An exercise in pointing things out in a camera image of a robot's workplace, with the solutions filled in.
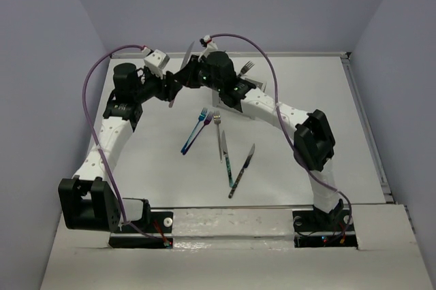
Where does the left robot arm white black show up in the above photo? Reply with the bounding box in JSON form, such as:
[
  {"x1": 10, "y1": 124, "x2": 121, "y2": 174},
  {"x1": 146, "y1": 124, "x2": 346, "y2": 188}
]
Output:
[{"x1": 58, "y1": 63, "x2": 182, "y2": 232}]

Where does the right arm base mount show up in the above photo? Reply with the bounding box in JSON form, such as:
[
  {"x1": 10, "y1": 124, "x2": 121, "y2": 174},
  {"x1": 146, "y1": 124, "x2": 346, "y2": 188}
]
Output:
[{"x1": 292, "y1": 210, "x2": 358, "y2": 248}]

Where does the plain silver fork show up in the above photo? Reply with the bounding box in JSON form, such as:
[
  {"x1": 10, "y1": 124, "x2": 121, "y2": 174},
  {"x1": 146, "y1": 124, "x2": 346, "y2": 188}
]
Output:
[{"x1": 213, "y1": 110, "x2": 223, "y2": 163}]

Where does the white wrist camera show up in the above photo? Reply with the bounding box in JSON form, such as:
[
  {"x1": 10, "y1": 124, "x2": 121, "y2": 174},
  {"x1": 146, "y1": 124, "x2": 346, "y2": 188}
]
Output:
[
  {"x1": 144, "y1": 50, "x2": 170, "y2": 80},
  {"x1": 198, "y1": 35, "x2": 218, "y2": 61}
]

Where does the blue iridescent fork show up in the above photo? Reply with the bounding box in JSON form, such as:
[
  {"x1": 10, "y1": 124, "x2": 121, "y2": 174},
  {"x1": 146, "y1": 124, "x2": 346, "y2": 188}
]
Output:
[{"x1": 181, "y1": 107, "x2": 208, "y2": 152}]

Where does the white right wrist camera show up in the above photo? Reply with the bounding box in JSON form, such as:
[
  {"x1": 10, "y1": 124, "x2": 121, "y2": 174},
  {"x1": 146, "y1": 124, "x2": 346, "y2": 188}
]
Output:
[{"x1": 198, "y1": 35, "x2": 218, "y2": 61}]

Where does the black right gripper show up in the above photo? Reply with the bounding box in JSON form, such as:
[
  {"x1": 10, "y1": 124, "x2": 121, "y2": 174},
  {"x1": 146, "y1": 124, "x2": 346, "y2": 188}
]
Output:
[{"x1": 174, "y1": 55, "x2": 223, "y2": 93}]

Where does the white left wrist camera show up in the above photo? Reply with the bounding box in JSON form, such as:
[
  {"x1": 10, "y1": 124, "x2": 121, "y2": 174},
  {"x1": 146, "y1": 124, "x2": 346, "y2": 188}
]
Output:
[{"x1": 144, "y1": 50, "x2": 170, "y2": 80}]

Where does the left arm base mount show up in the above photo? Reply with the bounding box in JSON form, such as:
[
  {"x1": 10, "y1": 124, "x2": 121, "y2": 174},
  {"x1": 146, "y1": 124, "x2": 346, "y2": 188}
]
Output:
[{"x1": 108, "y1": 210, "x2": 174, "y2": 249}]

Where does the white perforated utensil caddy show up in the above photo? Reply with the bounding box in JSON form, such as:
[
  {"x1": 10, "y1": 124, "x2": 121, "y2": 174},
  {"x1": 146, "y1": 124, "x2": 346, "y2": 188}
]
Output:
[{"x1": 211, "y1": 76, "x2": 267, "y2": 120}]

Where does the silver knife black speckled handle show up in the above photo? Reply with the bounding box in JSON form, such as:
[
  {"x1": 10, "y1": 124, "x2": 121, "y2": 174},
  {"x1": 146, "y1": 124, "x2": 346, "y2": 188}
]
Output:
[{"x1": 228, "y1": 144, "x2": 255, "y2": 199}]

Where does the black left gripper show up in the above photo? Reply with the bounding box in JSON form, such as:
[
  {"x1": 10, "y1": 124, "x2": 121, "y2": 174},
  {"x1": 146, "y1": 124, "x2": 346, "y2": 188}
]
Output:
[{"x1": 133, "y1": 67, "x2": 183, "y2": 103}]

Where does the silver knife pink handle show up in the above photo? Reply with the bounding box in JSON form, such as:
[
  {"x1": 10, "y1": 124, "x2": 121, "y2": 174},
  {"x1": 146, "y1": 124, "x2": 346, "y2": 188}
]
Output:
[{"x1": 168, "y1": 41, "x2": 195, "y2": 108}]

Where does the silver fork black riveted handle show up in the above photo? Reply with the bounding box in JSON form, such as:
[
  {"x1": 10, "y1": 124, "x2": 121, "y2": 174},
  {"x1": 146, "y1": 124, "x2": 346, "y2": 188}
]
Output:
[{"x1": 237, "y1": 61, "x2": 255, "y2": 78}]

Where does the silver knife teal marbled handle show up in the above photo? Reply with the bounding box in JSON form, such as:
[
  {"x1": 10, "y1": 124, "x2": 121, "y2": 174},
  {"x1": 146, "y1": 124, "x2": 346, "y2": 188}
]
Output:
[{"x1": 221, "y1": 131, "x2": 234, "y2": 187}]

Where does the purple iridescent fork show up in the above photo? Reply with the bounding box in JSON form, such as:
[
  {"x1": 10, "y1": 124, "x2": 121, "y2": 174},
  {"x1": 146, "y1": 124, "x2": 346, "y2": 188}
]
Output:
[{"x1": 181, "y1": 111, "x2": 214, "y2": 155}]

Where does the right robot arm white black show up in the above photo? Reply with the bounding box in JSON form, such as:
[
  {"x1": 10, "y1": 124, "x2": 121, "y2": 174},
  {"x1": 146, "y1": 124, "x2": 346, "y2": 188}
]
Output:
[{"x1": 174, "y1": 51, "x2": 343, "y2": 230}]

